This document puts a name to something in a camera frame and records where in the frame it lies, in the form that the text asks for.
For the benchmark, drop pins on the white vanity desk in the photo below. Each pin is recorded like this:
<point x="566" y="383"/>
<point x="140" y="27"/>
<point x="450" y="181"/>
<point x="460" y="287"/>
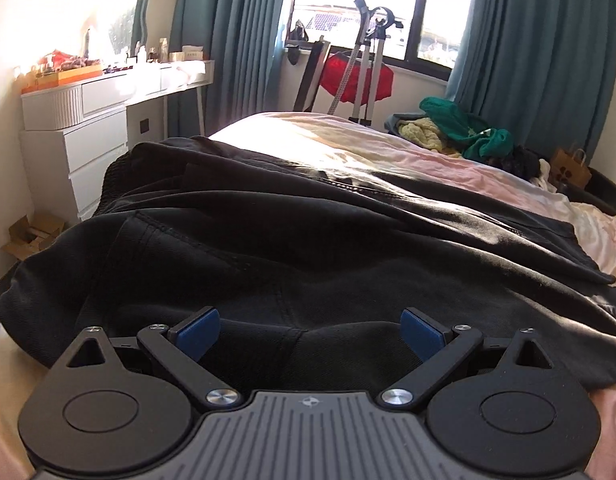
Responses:
<point x="137" y="85"/>

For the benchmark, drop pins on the bed with pink sheet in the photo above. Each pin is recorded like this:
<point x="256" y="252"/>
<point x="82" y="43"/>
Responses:
<point x="338" y="145"/>

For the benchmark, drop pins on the teal curtain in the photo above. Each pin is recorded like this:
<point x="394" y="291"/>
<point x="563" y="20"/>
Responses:
<point x="227" y="35"/>
<point x="538" y="50"/>

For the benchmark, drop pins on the green garment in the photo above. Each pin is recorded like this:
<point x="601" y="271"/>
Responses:
<point x="453" y="120"/>

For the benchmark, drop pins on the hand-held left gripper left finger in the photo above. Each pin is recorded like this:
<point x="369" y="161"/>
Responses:
<point x="200" y="334"/>

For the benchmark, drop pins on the white cloth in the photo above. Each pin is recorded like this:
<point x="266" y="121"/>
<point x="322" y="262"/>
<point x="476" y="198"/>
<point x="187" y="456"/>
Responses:
<point x="550" y="177"/>

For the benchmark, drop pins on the orange box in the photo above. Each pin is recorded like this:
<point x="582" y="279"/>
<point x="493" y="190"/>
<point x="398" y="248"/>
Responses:
<point x="75" y="75"/>

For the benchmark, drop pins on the red cloth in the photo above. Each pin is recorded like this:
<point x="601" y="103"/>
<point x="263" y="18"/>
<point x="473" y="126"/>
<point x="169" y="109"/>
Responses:
<point x="345" y="77"/>

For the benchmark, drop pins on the yellow knit garment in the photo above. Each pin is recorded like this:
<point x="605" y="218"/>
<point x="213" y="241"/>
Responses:
<point x="423" y="132"/>

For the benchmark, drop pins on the silver tripod stand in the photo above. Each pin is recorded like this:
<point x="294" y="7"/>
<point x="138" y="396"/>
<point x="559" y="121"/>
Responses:
<point x="370" y="85"/>

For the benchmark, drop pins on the black ottoman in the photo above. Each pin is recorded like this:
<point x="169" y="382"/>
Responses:
<point x="608" y="187"/>

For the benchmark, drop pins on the black garment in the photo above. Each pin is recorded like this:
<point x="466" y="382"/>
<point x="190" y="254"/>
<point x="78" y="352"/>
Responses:
<point x="288" y="240"/>

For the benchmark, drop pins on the brown paper bag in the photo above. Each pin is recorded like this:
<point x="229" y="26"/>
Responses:
<point x="570" y="172"/>

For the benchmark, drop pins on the cardboard box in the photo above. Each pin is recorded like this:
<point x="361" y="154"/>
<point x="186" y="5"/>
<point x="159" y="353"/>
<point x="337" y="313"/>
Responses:
<point x="37" y="235"/>

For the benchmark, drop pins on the wavy mirror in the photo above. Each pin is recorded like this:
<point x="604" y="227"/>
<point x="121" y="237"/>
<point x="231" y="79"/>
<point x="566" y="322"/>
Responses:
<point x="140" y="20"/>

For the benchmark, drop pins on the dark cloth on windowsill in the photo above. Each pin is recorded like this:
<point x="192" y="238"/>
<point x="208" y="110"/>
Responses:
<point x="298" y="32"/>

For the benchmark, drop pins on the dark clothes pile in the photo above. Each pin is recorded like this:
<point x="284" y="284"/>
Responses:
<point x="518" y="160"/>

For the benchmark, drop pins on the beige box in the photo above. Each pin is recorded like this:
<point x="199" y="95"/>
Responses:
<point x="187" y="56"/>

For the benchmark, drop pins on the white drawer chest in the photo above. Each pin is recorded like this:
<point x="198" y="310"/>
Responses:
<point x="87" y="155"/>

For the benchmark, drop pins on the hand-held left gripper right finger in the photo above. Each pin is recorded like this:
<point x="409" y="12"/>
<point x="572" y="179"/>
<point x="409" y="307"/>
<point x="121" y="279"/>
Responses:
<point x="418" y="334"/>

